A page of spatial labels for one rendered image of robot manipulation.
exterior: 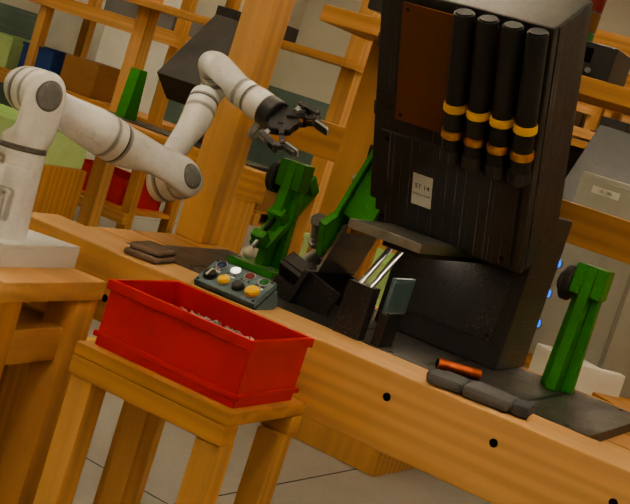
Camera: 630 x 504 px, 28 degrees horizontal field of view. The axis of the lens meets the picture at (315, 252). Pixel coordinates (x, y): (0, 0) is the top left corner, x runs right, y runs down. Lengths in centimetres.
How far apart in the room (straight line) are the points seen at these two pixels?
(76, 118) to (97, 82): 597
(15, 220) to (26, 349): 25
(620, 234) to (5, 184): 134
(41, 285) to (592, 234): 124
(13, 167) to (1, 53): 663
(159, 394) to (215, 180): 117
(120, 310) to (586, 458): 84
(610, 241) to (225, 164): 99
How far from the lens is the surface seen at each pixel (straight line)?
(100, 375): 221
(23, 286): 235
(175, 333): 215
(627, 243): 287
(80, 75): 859
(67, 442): 227
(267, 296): 248
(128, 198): 809
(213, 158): 323
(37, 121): 245
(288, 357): 220
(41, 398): 257
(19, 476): 263
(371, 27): 292
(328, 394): 236
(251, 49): 321
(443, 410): 226
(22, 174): 246
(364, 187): 260
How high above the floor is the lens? 134
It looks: 7 degrees down
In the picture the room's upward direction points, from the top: 18 degrees clockwise
